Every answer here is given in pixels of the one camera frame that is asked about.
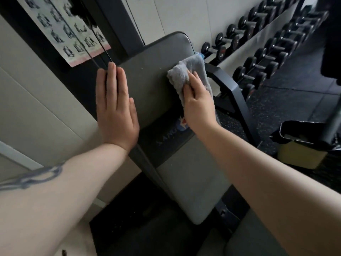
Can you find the white door frame strip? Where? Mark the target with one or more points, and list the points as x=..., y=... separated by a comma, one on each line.
x=18, y=154

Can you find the person's left hand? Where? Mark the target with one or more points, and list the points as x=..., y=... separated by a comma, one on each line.
x=117, y=117

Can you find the row of black dumbbells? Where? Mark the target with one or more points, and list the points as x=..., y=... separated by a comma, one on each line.
x=220, y=39
x=259, y=54

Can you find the light grey seat base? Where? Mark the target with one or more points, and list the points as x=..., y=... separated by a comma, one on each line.
x=210, y=245

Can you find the grey seat cushion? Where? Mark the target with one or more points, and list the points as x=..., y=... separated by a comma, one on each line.
x=247, y=237

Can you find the grey microfibre cloth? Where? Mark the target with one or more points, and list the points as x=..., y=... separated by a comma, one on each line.
x=181, y=71

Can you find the person's left forearm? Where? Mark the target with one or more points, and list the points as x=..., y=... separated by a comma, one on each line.
x=66, y=197

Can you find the person's right forearm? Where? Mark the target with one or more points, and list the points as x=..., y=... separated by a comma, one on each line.
x=266, y=189

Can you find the exercise chart poster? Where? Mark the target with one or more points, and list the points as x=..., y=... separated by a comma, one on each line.
x=53, y=26

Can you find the person's right hand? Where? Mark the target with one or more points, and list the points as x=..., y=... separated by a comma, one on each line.
x=199, y=111

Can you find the grey backrest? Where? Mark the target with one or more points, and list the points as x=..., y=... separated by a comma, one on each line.
x=149, y=90

